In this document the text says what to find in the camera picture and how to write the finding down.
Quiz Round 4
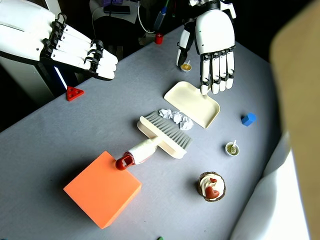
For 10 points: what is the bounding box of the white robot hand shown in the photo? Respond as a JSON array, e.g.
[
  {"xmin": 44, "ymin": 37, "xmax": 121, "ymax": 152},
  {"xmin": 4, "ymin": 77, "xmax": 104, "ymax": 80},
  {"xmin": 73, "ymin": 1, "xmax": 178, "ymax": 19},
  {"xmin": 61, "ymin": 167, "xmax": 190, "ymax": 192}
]
[
  {"xmin": 0, "ymin": 0, "xmax": 119, "ymax": 81},
  {"xmin": 176, "ymin": 9, "xmax": 237, "ymax": 96}
]

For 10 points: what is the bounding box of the cream plastic dustpan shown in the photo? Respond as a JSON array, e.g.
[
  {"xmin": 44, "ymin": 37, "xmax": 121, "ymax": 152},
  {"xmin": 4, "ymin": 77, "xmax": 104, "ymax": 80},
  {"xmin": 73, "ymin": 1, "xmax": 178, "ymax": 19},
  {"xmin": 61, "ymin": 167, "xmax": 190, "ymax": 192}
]
[{"xmin": 163, "ymin": 80, "xmax": 221, "ymax": 130}]

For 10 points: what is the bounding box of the small bowl with yellow corn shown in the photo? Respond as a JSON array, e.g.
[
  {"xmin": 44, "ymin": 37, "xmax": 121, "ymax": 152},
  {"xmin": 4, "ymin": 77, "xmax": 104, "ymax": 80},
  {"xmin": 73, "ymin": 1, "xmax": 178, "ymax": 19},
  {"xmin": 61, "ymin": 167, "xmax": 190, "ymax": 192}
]
[{"xmin": 180, "ymin": 59, "xmax": 193, "ymax": 73}]

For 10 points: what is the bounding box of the grey adapter with blue plug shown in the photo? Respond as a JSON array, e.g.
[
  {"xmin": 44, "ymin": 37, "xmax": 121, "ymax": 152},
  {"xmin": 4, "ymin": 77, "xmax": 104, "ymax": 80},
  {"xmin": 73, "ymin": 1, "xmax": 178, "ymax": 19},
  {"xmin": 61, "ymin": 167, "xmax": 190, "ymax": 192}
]
[{"xmin": 153, "ymin": 6, "xmax": 168, "ymax": 30}]

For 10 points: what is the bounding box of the red triangle block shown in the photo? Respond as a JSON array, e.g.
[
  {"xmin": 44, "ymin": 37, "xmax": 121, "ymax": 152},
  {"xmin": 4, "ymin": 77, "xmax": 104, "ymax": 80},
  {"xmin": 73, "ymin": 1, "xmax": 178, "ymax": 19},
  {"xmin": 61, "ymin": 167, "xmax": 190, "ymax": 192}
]
[{"xmin": 66, "ymin": 85, "xmax": 85, "ymax": 102}]

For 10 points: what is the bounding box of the black flat device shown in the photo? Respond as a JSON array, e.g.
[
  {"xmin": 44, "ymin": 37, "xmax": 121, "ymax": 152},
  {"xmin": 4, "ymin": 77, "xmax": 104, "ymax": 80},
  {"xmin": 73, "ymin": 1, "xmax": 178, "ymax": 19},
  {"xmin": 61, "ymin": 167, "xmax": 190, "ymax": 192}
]
[{"xmin": 103, "ymin": 4, "xmax": 131, "ymax": 15}]

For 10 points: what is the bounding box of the crumpled white paper ball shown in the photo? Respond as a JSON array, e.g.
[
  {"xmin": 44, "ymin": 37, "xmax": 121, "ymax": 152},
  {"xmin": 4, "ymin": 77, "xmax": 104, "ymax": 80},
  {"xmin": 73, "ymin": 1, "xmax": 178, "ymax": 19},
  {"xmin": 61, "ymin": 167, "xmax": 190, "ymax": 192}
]
[
  {"xmin": 171, "ymin": 110, "xmax": 186, "ymax": 125},
  {"xmin": 158, "ymin": 107, "xmax": 174, "ymax": 120},
  {"xmin": 178, "ymin": 116, "xmax": 195, "ymax": 131}
]

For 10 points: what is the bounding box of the blue block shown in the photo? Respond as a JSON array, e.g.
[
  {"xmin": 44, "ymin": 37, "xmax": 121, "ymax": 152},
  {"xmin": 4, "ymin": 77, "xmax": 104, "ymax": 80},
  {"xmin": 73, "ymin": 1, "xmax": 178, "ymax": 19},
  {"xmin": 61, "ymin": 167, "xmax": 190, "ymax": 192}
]
[{"xmin": 241, "ymin": 112, "xmax": 258, "ymax": 127}]

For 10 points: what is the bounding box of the tan board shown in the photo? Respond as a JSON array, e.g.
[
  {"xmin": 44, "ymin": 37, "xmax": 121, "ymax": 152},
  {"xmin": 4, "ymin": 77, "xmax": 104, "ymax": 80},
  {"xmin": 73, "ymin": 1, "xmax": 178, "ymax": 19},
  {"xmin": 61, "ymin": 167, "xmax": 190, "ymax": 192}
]
[{"xmin": 269, "ymin": 0, "xmax": 320, "ymax": 240}]

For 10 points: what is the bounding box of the grey table cloth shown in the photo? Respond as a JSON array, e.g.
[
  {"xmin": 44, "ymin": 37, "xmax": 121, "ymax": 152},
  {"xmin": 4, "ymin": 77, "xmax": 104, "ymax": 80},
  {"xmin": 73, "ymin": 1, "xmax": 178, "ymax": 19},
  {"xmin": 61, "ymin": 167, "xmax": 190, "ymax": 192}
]
[{"xmin": 0, "ymin": 23, "xmax": 291, "ymax": 240}]

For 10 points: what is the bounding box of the small bowl with pale soup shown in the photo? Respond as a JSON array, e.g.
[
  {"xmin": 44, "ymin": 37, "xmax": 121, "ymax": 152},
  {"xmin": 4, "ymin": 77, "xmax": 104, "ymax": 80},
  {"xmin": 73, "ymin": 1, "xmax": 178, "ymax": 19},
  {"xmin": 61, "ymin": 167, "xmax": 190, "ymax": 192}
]
[{"xmin": 224, "ymin": 139, "xmax": 240, "ymax": 157}]

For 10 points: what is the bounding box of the toy cupcake with red hearts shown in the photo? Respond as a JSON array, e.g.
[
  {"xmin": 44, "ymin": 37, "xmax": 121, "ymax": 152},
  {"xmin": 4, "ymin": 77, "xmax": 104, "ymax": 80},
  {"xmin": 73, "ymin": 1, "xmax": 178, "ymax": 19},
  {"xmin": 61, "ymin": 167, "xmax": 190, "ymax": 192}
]
[{"xmin": 196, "ymin": 171, "xmax": 227, "ymax": 203}]

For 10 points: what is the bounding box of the orange box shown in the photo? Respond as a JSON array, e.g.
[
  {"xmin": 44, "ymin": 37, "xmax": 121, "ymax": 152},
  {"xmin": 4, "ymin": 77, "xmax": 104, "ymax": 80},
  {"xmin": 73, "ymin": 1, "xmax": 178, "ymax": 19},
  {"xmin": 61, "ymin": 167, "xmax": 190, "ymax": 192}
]
[{"xmin": 62, "ymin": 150, "xmax": 143, "ymax": 230}]

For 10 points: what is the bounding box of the white backdrop sheet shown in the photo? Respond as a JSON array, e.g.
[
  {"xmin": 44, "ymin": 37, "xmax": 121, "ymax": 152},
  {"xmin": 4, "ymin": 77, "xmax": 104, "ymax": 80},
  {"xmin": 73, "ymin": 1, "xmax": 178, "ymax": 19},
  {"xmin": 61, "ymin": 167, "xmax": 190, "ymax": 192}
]
[{"xmin": 229, "ymin": 129, "xmax": 313, "ymax": 240}]

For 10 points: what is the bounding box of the white cable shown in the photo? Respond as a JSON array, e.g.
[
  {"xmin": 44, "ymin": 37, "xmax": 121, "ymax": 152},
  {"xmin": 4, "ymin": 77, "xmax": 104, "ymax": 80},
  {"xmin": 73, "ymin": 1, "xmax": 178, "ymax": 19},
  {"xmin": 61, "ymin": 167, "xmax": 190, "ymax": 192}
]
[{"xmin": 136, "ymin": 4, "xmax": 156, "ymax": 35}]

